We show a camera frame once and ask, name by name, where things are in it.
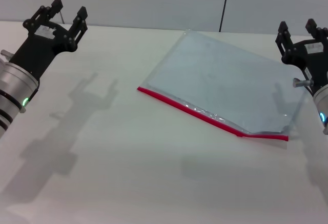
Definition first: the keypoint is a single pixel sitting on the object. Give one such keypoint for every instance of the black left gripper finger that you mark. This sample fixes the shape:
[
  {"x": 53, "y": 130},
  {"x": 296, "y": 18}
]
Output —
[
  {"x": 78, "y": 26},
  {"x": 42, "y": 12}
]

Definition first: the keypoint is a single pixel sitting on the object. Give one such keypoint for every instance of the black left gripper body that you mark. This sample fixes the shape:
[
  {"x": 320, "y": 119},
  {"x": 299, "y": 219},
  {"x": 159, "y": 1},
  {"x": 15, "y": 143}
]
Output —
[{"x": 38, "y": 52}]

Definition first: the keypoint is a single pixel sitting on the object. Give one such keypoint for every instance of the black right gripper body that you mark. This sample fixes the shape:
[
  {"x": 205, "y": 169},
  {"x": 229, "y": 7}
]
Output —
[{"x": 316, "y": 62}]

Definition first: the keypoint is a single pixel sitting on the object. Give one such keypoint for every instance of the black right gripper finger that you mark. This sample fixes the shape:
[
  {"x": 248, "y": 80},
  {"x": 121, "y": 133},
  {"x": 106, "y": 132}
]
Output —
[
  {"x": 314, "y": 26},
  {"x": 284, "y": 42}
]

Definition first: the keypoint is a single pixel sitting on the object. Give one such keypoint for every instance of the clear document bag red zipper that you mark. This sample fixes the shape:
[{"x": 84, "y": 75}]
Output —
[{"x": 217, "y": 80}]

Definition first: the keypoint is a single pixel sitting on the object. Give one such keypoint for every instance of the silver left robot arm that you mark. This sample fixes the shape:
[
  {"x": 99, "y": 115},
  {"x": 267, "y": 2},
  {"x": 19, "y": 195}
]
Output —
[{"x": 15, "y": 88}]

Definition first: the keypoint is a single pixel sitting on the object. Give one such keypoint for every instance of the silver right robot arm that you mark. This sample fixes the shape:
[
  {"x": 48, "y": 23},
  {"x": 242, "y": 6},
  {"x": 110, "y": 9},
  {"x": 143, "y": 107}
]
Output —
[{"x": 321, "y": 103}]

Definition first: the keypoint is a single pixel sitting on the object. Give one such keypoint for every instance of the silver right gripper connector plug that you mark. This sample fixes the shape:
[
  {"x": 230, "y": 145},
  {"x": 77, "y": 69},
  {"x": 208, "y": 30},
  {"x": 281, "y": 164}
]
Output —
[{"x": 303, "y": 83}]

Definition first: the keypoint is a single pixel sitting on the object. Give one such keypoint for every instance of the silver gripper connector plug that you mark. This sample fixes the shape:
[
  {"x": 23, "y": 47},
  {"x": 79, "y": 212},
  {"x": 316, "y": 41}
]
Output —
[
  {"x": 303, "y": 83},
  {"x": 3, "y": 53}
]

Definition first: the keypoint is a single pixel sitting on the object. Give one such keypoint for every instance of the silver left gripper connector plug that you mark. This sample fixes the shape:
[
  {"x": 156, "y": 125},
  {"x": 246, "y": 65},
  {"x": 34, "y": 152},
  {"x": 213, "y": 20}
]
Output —
[{"x": 3, "y": 53}]

